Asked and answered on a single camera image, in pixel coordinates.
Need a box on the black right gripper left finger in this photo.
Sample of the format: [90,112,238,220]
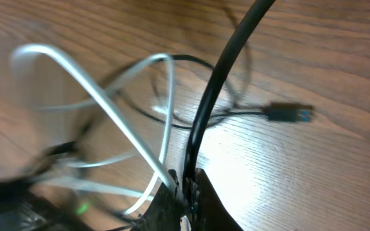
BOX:
[130,184,184,231]

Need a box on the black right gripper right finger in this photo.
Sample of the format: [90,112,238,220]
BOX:
[189,168,243,231]

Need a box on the white usb cable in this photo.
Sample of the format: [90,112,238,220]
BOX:
[10,43,181,216]

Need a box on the thin black cable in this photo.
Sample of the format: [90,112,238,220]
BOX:
[117,0,316,131]

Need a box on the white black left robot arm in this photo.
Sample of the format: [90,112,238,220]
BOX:
[0,141,91,231]

